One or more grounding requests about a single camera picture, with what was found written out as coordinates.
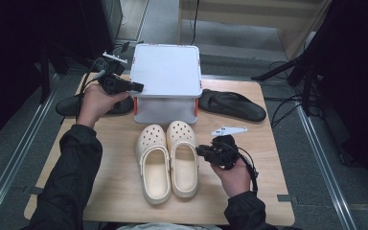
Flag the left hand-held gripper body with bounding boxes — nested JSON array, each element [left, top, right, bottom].
[[96, 51, 133, 96]]

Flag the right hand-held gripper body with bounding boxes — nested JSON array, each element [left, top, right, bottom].
[[210, 125, 248, 171]]

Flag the cream clog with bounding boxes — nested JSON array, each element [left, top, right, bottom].
[[166, 120, 200, 199], [134, 124, 173, 205]]

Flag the black slipper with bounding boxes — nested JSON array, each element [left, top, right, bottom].
[[55, 94, 135, 118], [198, 88, 267, 123]]

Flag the person's left hand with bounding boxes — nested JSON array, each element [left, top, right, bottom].
[[76, 83, 130, 129]]

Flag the person's right hand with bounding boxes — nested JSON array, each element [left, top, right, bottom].
[[211, 157, 253, 198]]

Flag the dark cabinet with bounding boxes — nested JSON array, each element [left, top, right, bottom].
[[76, 0, 124, 60]]

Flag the black metal stand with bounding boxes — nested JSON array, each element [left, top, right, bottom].
[[37, 41, 106, 104]]

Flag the grey tape strip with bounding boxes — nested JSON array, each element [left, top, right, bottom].
[[276, 194, 300, 204], [23, 185, 45, 196]]

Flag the person's grey clothing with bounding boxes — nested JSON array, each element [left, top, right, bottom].
[[116, 222, 224, 230]]

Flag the black tripod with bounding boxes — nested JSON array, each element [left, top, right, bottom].
[[250, 47, 327, 116]]

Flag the black curtain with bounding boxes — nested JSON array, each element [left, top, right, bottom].
[[300, 0, 368, 193], [0, 0, 87, 150]]

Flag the left hand-held gripper black cable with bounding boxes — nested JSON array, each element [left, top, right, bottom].
[[75, 57, 109, 120]]

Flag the hand-held gripper black cable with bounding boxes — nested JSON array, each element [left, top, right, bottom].
[[75, 57, 109, 120], [233, 145, 260, 195]]

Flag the right hand-held gripper black cable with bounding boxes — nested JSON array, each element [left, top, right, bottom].
[[233, 145, 260, 195]]

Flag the black floor cables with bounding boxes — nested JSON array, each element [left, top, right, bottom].
[[269, 60, 305, 128]]

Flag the thin black hanging cable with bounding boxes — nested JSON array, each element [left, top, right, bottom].
[[190, 0, 201, 46]]

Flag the metal floor rail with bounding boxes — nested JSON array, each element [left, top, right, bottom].
[[0, 80, 60, 224], [295, 102, 358, 230]]

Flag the beige wooden frame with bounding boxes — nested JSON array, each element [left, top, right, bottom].
[[177, 0, 334, 60]]

